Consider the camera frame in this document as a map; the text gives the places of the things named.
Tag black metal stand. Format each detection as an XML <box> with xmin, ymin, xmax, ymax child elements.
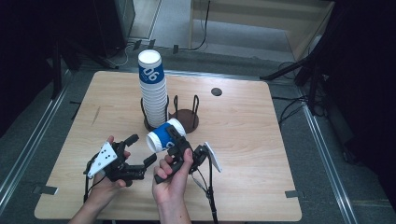
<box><xmin>50</xmin><ymin>39</ymin><xmax>120</xmax><ymax>101</ymax></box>
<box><xmin>260</xmin><ymin>46</ymin><xmax>331</xmax><ymax>117</ymax></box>

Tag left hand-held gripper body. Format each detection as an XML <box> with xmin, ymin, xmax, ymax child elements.
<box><xmin>87</xmin><ymin>141</ymin><xmax>146</xmax><ymax>183</ymax></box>

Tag dark brown wire cup holder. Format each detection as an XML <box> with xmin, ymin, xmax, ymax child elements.
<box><xmin>140</xmin><ymin>94</ymin><xmax>201</xmax><ymax>134</ymax></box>

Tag grey tape piece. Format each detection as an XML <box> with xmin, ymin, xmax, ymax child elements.
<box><xmin>32</xmin><ymin>185</ymin><xmax>60</xmax><ymax>196</ymax></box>
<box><xmin>284</xmin><ymin>189</ymin><xmax>304</xmax><ymax>200</ymax></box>

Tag hand-held gripper black cable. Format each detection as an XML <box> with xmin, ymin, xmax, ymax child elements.
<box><xmin>82</xmin><ymin>160</ymin><xmax>98</xmax><ymax>203</ymax></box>
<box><xmin>190</xmin><ymin>158</ymin><xmax>219</xmax><ymax>224</ymax></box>

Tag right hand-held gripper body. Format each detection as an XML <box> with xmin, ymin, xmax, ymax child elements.
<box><xmin>154</xmin><ymin>140</ymin><xmax>223</xmax><ymax>185</ymax></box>

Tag blue banded single paper cup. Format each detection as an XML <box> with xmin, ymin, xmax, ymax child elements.
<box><xmin>146</xmin><ymin>118</ymin><xmax>187</xmax><ymax>154</ymax></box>

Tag left hand-held gripper black cable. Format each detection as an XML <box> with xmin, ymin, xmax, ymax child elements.
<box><xmin>82</xmin><ymin>160</ymin><xmax>98</xmax><ymax>203</ymax></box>

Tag dark cabinet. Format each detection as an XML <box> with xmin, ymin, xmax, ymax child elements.
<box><xmin>92</xmin><ymin>0</ymin><xmax>136</xmax><ymax>59</ymax></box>

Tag person's right hand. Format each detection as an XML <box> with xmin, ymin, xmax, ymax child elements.
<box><xmin>151</xmin><ymin>148</ymin><xmax>194</xmax><ymax>206</ymax></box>

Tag stack of white paper cups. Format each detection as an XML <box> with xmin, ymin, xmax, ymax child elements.
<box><xmin>137</xmin><ymin>49</ymin><xmax>169</xmax><ymax>129</ymax></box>

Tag person's left hand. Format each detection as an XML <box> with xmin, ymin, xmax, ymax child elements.
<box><xmin>89</xmin><ymin>135</ymin><xmax>134</xmax><ymax>203</ymax></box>

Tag light wooden shelf unit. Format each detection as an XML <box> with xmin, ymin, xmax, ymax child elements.
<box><xmin>188</xmin><ymin>0</ymin><xmax>335</xmax><ymax>62</ymax></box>

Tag black floor cables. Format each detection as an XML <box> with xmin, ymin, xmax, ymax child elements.
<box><xmin>272</xmin><ymin>60</ymin><xmax>326</xmax><ymax>125</ymax></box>

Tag white floor cable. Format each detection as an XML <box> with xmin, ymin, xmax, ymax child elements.
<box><xmin>111</xmin><ymin>41</ymin><xmax>139</xmax><ymax>69</ymax></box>

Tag right hand-held gripper black cable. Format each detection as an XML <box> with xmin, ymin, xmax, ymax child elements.
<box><xmin>190</xmin><ymin>158</ymin><xmax>219</xmax><ymax>224</ymax></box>

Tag black hanging cable with plug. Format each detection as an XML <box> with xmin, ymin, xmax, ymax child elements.
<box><xmin>172</xmin><ymin>0</ymin><xmax>212</xmax><ymax>55</ymax></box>

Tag metal floor rail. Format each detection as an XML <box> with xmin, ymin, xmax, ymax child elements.
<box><xmin>298</xmin><ymin>89</ymin><xmax>359</xmax><ymax>224</ymax></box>
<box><xmin>0</xmin><ymin>70</ymin><xmax>73</xmax><ymax>207</ymax></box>

